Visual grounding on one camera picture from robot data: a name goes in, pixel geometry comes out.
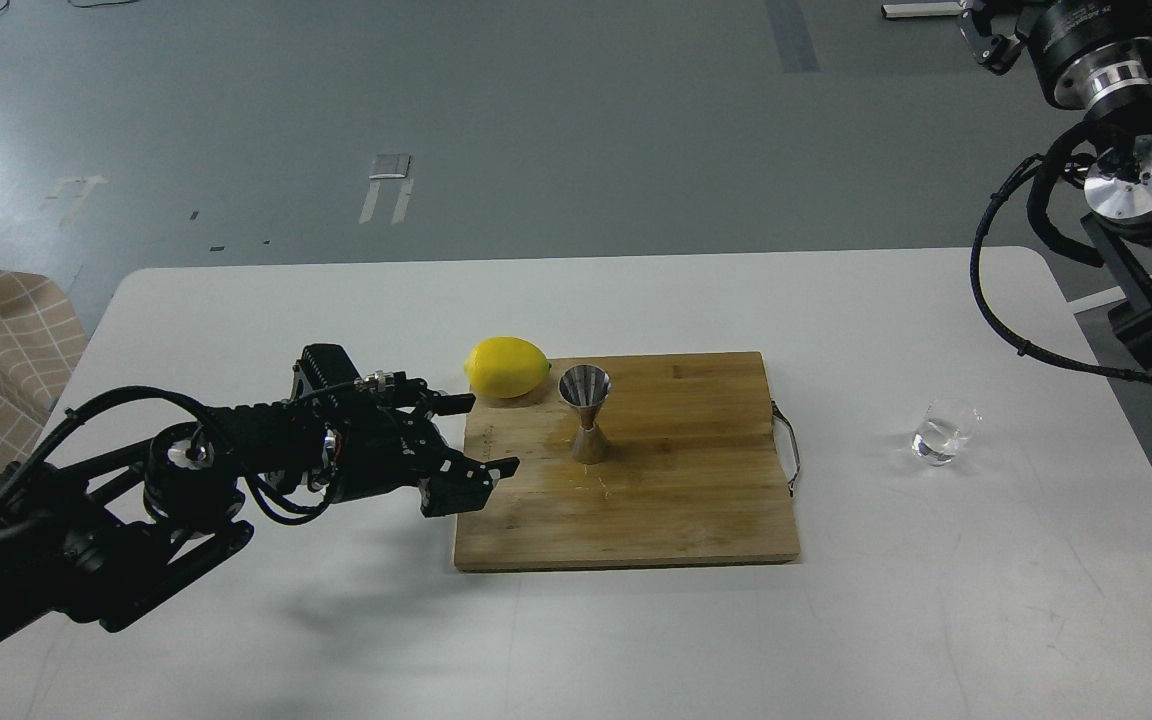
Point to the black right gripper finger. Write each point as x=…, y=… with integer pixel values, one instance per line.
x=994, y=51

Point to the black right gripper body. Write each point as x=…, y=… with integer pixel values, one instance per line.
x=1084, y=50

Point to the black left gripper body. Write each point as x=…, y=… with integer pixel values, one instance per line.
x=371, y=455

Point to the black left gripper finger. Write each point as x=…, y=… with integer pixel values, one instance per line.
x=455, y=483
x=406, y=400

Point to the steel double jigger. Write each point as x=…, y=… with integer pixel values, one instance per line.
x=585, y=388

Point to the clear glass cup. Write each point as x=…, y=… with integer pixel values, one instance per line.
x=948, y=425

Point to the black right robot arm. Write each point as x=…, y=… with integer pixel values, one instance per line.
x=1090, y=193

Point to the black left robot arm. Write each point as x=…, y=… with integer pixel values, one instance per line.
x=108, y=539

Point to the yellow lemon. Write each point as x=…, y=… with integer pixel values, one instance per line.
x=505, y=367

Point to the wooden cutting board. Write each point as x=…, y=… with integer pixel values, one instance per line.
x=692, y=477

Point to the white floor rail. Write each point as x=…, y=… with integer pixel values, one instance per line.
x=910, y=10

